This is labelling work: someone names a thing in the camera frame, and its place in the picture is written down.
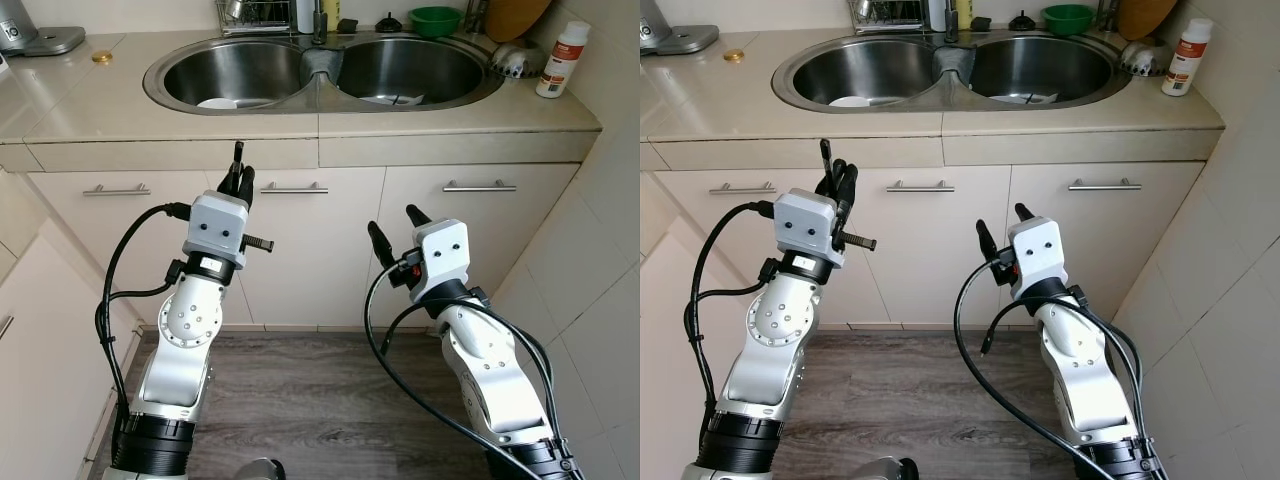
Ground wire dish rack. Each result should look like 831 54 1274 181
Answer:
850 0 926 34
215 0 298 37

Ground white bottle red label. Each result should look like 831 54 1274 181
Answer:
535 21 592 99
1161 17 1214 98

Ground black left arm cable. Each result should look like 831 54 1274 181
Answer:
95 203 193 451
683 200 781 451

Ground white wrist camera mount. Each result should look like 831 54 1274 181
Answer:
773 190 846 269
182 191 250 269
1007 216 1069 301
412 218 471 304

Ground cream side cabinet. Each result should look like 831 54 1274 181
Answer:
0 170 141 480
640 170 719 480

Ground grey robot foot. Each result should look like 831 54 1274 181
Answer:
233 457 288 480
850 456 921 480

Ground green plastic bowl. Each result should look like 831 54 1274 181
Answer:
1040 4 1097 38
409 6 467 40

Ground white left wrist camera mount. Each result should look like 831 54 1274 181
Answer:
773 190 846 269
182 191 250 269

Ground grey kitchen appliance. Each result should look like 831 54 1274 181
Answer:
640 0 721 56
0 0 87 58

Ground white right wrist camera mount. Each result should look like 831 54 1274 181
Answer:
1007 216 1069 301
412 218 471 304

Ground stainless steel double sink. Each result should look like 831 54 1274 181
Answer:
771 28 1133 114
142 30 506 116

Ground cream kitchen sink cabinet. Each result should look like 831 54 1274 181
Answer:
650 160 1206 331
25 160 586 331

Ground round wooden cutting board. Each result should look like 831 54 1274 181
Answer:
1116 0 1181 42
484 0 553 44

